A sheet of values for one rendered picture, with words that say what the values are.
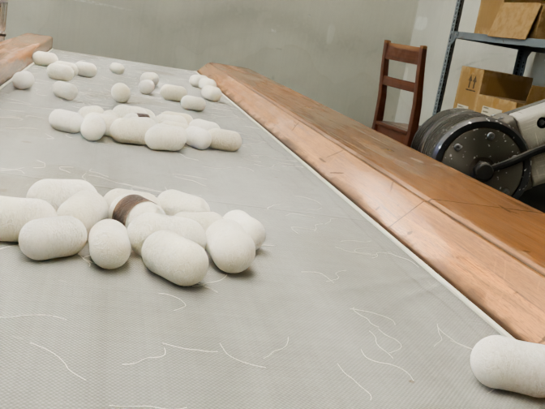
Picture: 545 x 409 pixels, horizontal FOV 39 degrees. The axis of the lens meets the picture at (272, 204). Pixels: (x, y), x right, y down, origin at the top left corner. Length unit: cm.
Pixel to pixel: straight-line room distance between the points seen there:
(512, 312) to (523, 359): 8
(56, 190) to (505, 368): 23
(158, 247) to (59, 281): 4
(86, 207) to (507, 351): 20
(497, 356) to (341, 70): 513
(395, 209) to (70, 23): 468
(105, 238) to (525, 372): 18
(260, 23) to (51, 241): 492
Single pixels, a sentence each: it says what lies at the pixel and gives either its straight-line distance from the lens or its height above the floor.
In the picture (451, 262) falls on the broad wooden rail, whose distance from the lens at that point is 43.
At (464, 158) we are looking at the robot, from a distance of 97.
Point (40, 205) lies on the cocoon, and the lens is 36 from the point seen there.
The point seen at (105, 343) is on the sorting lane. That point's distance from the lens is 27.
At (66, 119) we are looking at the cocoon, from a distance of 67.
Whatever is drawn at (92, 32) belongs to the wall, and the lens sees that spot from 514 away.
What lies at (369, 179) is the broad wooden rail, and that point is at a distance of 59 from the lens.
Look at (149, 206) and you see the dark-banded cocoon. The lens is 38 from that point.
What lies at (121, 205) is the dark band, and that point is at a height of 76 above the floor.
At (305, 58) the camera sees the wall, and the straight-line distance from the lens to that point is 532.
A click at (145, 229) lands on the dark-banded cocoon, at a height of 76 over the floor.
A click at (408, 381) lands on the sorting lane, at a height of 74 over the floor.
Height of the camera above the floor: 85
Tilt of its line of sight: 13 degrees down
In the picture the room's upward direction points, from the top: 10 degrees clockwise
